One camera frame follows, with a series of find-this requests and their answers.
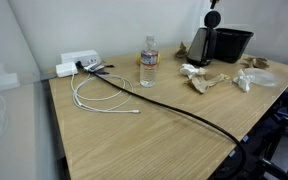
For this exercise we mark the stainless steel electric kettle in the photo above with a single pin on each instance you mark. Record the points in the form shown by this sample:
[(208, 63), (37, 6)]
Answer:
[(199, 46)]

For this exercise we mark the black plastic waste bin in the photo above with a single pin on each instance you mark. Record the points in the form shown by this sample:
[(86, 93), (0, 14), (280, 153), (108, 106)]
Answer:
[(232, 45)]

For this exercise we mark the large crumpled brown paper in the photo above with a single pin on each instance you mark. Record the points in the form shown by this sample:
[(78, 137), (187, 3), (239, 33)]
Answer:
[(257, 62)]

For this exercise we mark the small brown paper scrap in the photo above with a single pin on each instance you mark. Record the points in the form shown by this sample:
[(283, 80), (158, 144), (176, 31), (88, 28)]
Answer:
[(181, 51)]

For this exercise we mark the white crumpled tissue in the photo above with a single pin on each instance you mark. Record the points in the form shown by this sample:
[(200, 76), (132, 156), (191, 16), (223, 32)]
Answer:
[(189, 70), (244, 80)]

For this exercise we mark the small yellow wrapper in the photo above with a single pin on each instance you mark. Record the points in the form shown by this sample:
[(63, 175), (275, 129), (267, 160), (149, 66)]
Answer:
[(225, 77)]

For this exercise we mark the clear plastic wrapper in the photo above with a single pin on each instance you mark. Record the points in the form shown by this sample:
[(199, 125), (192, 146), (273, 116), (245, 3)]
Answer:
[(265, 77)]

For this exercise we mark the clear plastic water bottle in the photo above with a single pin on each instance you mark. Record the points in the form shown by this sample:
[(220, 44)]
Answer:
[(149, 66)]

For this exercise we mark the small grey usb adapter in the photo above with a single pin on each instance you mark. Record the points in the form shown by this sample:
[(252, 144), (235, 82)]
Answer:
[(95, 68)]

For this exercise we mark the white power strip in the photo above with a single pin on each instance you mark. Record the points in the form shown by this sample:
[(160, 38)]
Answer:
[(79, 56)]

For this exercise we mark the black office chair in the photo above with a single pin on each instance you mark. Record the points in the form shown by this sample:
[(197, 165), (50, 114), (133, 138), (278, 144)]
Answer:
[(284, 133)]

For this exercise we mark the white power adapter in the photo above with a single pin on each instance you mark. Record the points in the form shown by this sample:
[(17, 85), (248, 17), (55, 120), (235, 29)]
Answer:
[(65, 69)]

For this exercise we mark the white partition panel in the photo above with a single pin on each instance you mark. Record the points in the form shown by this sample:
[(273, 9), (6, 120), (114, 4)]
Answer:
[(10, 43)]

